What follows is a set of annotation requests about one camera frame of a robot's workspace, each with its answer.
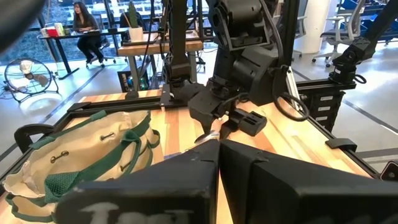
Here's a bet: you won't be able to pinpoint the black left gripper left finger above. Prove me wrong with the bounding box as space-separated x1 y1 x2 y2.
55 139 221 224

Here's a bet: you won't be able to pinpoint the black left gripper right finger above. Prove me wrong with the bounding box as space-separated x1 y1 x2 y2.
219 139 398 224

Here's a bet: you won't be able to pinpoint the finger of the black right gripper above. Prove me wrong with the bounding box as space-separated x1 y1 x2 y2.
219 119 234 141
200 122 216 138

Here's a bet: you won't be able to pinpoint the wooden handled metal garden tool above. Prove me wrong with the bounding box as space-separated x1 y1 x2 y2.
195 114 230 144

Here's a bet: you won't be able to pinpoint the beige canvas bag green trim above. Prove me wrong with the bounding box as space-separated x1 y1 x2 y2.
1 109 162 224

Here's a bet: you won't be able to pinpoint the black clamp lever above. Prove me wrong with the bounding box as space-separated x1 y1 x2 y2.
325 138 358 152

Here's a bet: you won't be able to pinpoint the wooden top work table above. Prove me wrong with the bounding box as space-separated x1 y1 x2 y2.
117 30 205 93

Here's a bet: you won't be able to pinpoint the black computer case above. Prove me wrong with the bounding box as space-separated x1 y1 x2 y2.
117 70 150 93

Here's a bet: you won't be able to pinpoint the black drawer unit white labels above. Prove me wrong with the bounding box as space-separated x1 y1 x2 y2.
297 90 346 133

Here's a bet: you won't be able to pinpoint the cactus in white pot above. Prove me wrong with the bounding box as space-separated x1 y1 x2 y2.
127 1 144 43

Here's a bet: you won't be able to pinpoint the white pillar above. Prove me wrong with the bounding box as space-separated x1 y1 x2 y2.
294 0 330 54

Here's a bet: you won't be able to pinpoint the black office desk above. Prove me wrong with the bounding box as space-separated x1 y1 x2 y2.
37 27 130 81

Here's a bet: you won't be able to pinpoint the person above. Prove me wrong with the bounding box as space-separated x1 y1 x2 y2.
72 1 106 65

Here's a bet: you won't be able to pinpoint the grey white office chair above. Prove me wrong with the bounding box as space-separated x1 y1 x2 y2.
312 0 366 68

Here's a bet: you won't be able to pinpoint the black floor fan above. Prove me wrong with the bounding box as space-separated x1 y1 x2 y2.
2 57 60 103

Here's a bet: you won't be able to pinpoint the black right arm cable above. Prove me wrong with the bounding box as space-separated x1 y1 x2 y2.
272 92 310 122

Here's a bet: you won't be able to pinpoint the black frame hook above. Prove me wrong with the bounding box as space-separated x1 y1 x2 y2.
14 123 55 154

